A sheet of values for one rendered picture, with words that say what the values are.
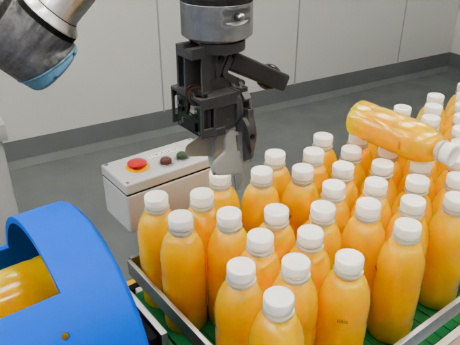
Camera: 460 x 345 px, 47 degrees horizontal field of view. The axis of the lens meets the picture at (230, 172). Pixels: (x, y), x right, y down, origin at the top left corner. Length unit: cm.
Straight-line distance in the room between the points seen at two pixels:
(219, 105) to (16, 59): 70
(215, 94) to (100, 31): 284
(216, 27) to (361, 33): 406
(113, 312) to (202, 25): 33
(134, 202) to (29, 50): 48
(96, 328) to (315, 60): 398
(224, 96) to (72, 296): 30
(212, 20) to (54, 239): 30
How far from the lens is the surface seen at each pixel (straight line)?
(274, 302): 65
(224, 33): 63
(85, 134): 364
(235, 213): 80
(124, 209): 95
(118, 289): 55
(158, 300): 88
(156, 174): 94
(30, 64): 127
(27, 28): 126
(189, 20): 64
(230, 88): 68
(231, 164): 71
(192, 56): 64
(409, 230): 81
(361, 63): 476
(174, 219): 79
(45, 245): 57
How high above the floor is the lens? 155
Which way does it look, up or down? 29 degrees down
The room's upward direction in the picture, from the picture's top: straight up
